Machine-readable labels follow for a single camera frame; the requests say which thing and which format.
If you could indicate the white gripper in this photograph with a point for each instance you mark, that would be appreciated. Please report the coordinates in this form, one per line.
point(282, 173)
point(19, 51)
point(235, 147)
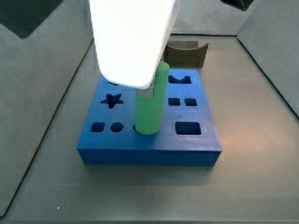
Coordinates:
point(131, 30)

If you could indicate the green oval peg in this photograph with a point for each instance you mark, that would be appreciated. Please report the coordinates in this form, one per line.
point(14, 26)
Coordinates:
point(149, 109)

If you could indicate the dark grey curved holder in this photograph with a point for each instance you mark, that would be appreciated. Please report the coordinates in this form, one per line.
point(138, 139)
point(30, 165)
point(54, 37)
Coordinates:
point(186, 54)

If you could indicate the blue shape-sorter block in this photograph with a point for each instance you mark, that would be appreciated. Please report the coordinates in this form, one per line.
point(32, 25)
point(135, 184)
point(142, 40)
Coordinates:
point(187, 140)

